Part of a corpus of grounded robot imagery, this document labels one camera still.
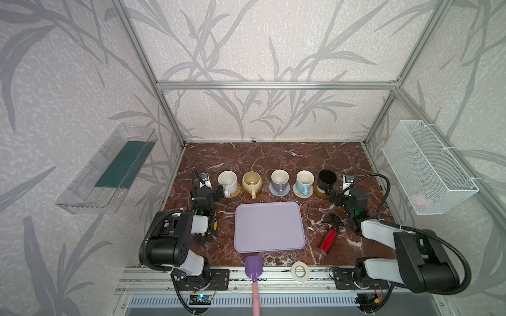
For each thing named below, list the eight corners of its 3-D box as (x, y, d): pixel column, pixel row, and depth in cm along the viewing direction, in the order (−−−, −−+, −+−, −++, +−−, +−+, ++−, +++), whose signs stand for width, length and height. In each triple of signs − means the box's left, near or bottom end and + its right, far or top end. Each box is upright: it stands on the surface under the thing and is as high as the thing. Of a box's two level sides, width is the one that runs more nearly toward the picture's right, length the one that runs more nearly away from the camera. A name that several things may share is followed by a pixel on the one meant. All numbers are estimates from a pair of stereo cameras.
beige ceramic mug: (238, 195, 100) (235, 185, 92) (249, 179, 106) (247, 168, 99) (254, 203, 97) (253, 193, 90) (264, 186, 103) (264, 175, 96)
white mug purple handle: (271, 198, 98) (271, 188, 91) (271, 179, 106) (271, 169, 99) (288, 198, 98) (290, 188, 91) (286, 179, 106) (288, 169, 99)
